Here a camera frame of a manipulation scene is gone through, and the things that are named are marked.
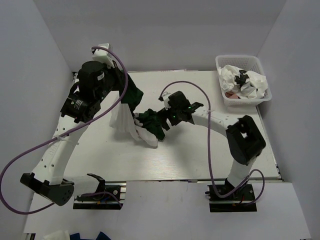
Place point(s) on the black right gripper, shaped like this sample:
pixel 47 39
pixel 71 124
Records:
pixel 164 114

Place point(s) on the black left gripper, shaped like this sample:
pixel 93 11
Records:
pixel 110 70

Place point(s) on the white green Charlie Brown shirt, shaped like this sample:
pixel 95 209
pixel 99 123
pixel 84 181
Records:
pixel 142 126

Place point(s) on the pink t shirt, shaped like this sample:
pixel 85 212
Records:
pixel 231 95

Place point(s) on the white t shirt black print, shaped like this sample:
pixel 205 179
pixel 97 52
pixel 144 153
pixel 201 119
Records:
pixel 246 84

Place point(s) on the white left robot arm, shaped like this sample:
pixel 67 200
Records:
pixel 47 179

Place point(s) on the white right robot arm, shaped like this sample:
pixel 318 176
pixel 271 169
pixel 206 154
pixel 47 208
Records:
pixel 244 139

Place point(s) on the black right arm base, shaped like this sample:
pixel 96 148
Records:
pixel 238 202

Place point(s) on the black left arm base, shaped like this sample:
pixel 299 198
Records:
pixel 112 198

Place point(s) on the white plastic basket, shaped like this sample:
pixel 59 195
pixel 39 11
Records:
pixel 246 62

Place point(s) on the blue cloth at bottom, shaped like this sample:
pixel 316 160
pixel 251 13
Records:
pixel 96 236

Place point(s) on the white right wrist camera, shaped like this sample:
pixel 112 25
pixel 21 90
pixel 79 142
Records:
pixel 165 97

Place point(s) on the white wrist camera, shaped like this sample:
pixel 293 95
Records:
pixel 165 97
pixel 102 56

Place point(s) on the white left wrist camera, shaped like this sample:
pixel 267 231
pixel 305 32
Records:
pixel 102 56

